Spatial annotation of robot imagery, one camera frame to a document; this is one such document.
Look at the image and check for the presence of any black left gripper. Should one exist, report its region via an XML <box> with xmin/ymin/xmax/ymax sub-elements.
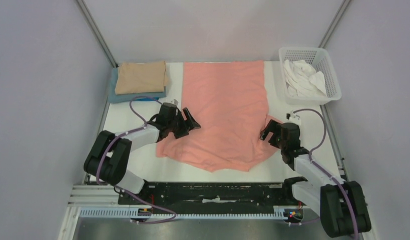
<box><xmin>167</xmin><ymin>107</ymin><xmax>201</xmax><ymax>139</ymax></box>

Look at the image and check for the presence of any pink t shirt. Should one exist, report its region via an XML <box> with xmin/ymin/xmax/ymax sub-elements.
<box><xmin>156</xmin><ymin>60</ymin><xmax>277</xmax><ymax>172</ymax></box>

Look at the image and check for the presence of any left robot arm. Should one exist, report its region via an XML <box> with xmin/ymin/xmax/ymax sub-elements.
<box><xmin>83</xmin><ymin>102</ymin><xmax>201</xmax><ymax>204</ymax></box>

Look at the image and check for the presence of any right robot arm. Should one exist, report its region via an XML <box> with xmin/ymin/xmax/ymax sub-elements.
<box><xmin>260</xmin><ymin>120</ymin><xmax>372</xmax><ymax>238</ymax></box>

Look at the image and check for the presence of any white t shirt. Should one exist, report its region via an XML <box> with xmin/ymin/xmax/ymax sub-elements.
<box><xmin>283</xmin><ymin>59</ymin><xmax>327</xmax><ymax>98</ymax></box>

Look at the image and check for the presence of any beige folded t shirt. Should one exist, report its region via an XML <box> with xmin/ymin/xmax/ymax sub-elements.
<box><xmin>115</xmin><ymin>61</ymin><xmax>169</xmax><ymax>95</ymax></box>

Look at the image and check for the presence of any blue folded t shirt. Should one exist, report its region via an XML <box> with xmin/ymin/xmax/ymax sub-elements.
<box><xmin>108</xmin><ymin>68</ymin><xmax>167</xmax><ymax>104</ymax></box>

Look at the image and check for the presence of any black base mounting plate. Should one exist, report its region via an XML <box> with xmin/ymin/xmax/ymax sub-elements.
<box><xmin>138</xmin><ymin>182</ymin><xmax>305</xmax><ymax>216</ymax></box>

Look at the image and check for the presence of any white plastic laundry basket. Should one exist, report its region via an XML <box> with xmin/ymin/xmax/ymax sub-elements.
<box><xmin>276</xmin><ymin>46</ymin><xmax>341</xmax><ymax>105</ymax></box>

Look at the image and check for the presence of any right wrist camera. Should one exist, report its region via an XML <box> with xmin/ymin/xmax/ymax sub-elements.
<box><xmin>286</xmin><ymin>111</ymin><xmax>301</xmax><ymax>126</ymax></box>

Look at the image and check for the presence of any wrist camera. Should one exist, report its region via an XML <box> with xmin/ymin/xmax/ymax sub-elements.
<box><xmin>170</xmin><ymin>99</ymin><xmax>179</xmax><ymax>108</ymax></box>
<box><xmin>286</xmin><ymin>111</ymin><xmax>301</xmax><ymax>126</ymax></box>

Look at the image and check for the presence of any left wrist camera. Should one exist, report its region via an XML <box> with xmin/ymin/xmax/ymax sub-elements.
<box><xmin>170</xmin><ymin>99</ymin><xmax>179</xmax><ymax>108</ymax></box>

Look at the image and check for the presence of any white slotted cable duct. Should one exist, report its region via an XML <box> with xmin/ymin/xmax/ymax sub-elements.
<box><xmin>79</xmin><ymin>207</ymin><xmax>288</xmax><ymax>221</ymax></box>

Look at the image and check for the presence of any aluminium frame rail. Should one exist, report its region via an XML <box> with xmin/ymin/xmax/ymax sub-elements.
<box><xmin>68</xmin><ymin>184</ymin><xmax>368</xmax><ymax>209</ymax></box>

